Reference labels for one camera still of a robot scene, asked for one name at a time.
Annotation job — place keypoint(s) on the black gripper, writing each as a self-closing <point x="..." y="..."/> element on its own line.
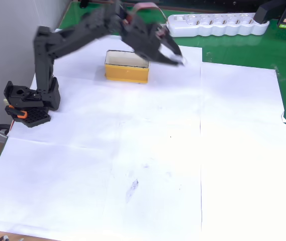
<point x="156" y="48"/>

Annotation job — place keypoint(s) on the small black white object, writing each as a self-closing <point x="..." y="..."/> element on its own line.
<point x="181" y="60"/>

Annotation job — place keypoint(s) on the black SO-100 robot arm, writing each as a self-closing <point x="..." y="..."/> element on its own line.
<point x="44" y="62"/>

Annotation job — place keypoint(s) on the yellow rectangular box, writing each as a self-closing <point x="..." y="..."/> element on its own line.
<point x="126" y="74"/>

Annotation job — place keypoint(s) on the white paper sheet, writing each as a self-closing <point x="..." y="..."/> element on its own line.
<point x="52" y="188"/>
<point x="157" y="195"/>
<point x="168" y="95"/>
<point x="87" y="113"/>
<point x="245" y="150"/>

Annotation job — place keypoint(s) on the white power strip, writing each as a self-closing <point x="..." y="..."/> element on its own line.
<point x="218" y="28"/>

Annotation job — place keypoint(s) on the black power adapter plug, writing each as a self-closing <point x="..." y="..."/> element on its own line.
<point x="266" y="12"/>

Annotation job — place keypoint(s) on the orange and black clamp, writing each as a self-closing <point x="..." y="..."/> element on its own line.
<point x="20" y="114"/>

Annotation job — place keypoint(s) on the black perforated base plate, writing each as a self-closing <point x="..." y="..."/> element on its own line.
<point x="36" y="118"/>

